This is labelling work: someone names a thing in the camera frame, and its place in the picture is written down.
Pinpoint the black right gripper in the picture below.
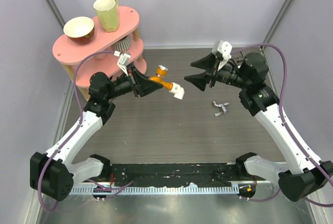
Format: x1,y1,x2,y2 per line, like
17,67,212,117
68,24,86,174
184,52,249,91

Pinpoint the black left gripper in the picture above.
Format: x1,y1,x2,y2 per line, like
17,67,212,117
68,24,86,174
105,65,162,100

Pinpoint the orange faucet with chrome knob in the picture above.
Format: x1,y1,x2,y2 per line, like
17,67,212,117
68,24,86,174
149,65,173,91

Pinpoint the white PVC elbow fitting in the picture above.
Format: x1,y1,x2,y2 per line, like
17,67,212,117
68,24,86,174
169,83,185,100

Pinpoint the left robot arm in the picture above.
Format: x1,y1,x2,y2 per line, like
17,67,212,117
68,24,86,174
30,65,163,201

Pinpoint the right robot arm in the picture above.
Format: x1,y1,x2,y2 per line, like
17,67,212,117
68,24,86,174
184,52,332,202

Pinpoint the dark faucet with white elbow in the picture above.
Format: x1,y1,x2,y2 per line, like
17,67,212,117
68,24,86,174
232,57,244,63

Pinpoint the chrome faucet on table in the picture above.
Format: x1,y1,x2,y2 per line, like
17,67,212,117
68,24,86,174
212,101,229,117

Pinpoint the striped grey bowl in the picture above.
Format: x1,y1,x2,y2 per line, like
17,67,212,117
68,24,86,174
112,35,132,52

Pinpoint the pink three-tier shelf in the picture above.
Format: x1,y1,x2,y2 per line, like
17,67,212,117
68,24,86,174
52,6,148,102

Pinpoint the pink cup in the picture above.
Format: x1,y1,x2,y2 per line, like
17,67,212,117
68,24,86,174
94,53,107,61

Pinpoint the red bowl white inside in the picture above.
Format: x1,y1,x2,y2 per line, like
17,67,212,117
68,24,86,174
63,16,95,45

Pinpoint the yellow-green mug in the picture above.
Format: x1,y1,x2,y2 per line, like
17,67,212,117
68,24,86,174
93,0,120,32

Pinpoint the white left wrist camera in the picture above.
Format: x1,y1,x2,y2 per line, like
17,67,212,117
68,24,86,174
113,51,131,76

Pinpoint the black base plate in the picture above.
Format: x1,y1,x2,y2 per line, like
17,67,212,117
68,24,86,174
80,162,267,190

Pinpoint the slotted cable duct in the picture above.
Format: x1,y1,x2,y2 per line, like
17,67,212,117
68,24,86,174
69,183,239,197

